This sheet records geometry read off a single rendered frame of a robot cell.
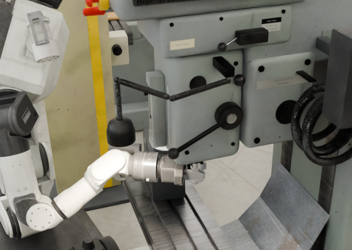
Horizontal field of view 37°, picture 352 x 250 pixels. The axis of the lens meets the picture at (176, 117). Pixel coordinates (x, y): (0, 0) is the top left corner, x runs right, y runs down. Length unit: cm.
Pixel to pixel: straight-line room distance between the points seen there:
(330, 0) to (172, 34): 41
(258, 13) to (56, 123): 221
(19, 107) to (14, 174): 18
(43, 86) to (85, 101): 175
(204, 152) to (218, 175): 234
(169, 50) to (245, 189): 247
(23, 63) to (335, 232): 102
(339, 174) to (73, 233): 128
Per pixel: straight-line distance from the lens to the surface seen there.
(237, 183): 368
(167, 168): 151
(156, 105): 139
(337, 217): 164
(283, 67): 137
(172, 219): 186
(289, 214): 180
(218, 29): 126
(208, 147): 140
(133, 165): 153
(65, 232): 243
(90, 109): 330
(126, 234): 326
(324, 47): 137
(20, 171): 152
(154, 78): 136
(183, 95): 117
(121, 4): 116
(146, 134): 198
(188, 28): 123
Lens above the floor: 208
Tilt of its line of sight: 28 degrees down
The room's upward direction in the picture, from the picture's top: 1 degrees counter-clockwise
